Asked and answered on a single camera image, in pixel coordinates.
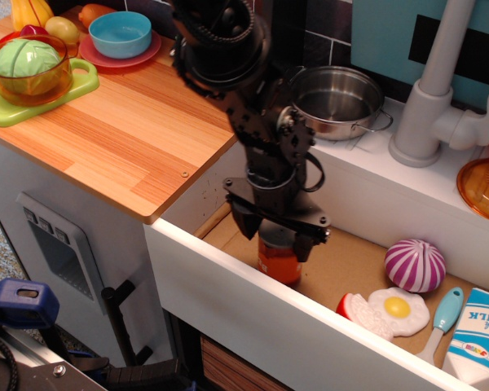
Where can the white wooden drawer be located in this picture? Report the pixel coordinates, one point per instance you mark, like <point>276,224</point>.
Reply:
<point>372,201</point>

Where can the blue grey toy spatula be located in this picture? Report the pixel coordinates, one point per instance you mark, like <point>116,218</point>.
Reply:
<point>445,317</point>

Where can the red white toy slice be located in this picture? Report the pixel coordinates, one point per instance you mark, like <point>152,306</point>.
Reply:
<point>355,308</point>

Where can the orange toy fruit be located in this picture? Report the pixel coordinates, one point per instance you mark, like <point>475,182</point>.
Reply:
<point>91,12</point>

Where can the red toy apple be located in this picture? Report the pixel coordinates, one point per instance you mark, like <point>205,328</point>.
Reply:
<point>30,30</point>

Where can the grey metal mount plate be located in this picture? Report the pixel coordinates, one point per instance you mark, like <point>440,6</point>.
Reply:
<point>26,364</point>

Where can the blue toy bowl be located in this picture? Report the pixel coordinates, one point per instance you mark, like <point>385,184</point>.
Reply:
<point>121,34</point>

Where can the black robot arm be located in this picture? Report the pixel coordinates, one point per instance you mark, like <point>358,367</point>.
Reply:
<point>223,53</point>

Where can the purple striped toy onion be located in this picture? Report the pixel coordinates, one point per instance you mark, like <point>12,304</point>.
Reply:
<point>415,265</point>

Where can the toy fried egg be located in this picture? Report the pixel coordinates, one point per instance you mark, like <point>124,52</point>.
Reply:
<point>406,313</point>

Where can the grey toy faucet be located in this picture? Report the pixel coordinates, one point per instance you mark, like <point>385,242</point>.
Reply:
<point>428,117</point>

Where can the toy milk carton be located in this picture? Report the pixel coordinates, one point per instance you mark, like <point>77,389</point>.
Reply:
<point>467,357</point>

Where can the yellow toy lemon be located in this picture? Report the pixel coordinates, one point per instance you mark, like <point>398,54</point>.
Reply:
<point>63,29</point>

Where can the orange transparent pot lid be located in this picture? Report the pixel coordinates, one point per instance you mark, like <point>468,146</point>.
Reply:
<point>473,185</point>

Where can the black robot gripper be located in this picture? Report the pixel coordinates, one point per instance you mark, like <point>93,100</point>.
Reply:
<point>287,204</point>

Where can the green toy cabbage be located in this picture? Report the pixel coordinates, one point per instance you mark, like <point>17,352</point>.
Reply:
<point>29,66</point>

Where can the blue clamp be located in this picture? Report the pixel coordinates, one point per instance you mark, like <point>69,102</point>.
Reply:
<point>27,304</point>

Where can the grey toy oven panel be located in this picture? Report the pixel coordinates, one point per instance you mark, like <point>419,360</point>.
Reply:
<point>62,256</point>

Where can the pink toy plate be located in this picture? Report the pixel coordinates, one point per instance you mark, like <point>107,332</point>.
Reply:
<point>88,52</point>

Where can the green cutting board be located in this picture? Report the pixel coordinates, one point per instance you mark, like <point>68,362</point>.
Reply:
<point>85,80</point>

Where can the orange toy soup can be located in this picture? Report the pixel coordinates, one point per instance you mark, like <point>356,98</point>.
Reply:
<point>276,256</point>

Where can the black oven door handle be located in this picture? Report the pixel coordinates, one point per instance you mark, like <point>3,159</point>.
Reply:
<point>112,299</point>

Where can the stainless steel pot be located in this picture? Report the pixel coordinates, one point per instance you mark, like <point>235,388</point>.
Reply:
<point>339,103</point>

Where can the yellow toy squash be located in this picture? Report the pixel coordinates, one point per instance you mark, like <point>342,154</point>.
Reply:
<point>29,12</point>

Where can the orange transparent bowl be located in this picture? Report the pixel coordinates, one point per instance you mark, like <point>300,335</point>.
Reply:
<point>65,82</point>

